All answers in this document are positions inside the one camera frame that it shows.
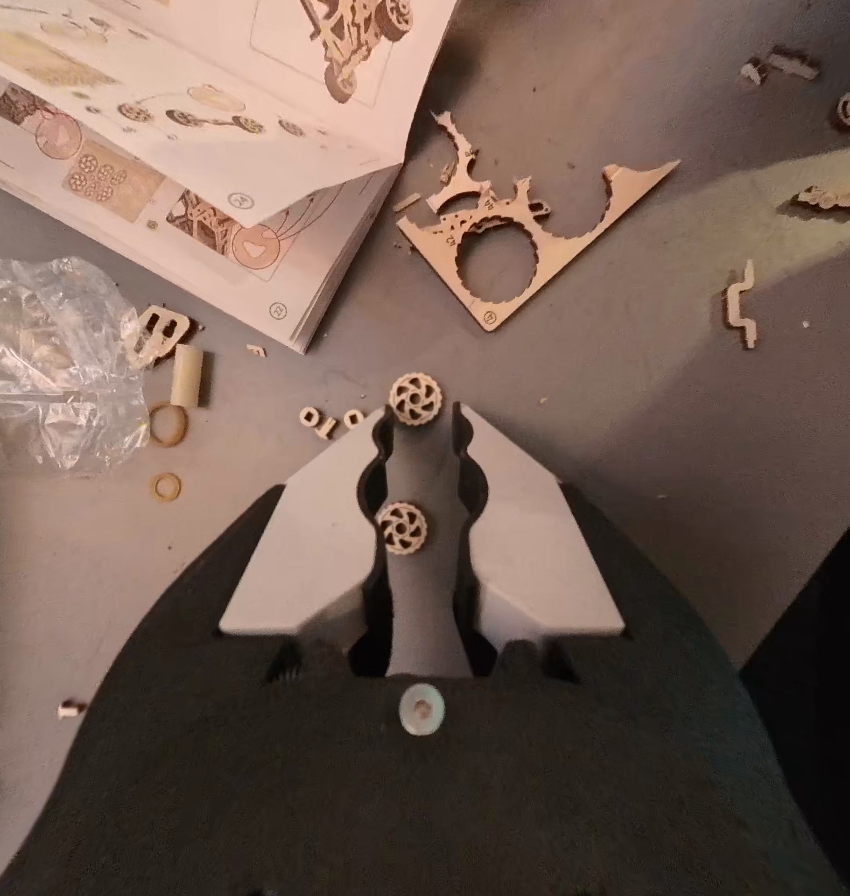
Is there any large thin tan ring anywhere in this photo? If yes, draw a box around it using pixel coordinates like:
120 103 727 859
148 402 189 447

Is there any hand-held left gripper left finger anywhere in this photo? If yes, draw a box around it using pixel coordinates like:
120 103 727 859
217 405 398 676

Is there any wooden parts sheet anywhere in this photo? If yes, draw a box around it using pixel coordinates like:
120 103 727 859
395 108 681 333

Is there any zigzag wooden piece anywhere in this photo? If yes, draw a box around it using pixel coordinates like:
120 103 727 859
722 259 758 350

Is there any clear plastic bag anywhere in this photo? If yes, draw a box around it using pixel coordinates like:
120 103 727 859
0 255 151 471

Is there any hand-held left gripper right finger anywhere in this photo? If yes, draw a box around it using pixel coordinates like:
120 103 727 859
450 401 626 676

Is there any slotted oval wooden plate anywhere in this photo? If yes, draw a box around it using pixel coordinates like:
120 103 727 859
120 304 191 372

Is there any pale wax stick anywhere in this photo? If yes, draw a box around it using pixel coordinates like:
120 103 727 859
169 343 205 408

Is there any toothed wooden strip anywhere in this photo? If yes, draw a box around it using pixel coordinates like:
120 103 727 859
792 183 850 214

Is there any wooden gear wheel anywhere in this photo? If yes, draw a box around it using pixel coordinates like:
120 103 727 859
388 371 445 428
374 500 429 557

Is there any instruction booklet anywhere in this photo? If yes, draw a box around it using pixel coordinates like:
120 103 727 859
0 0 461 351

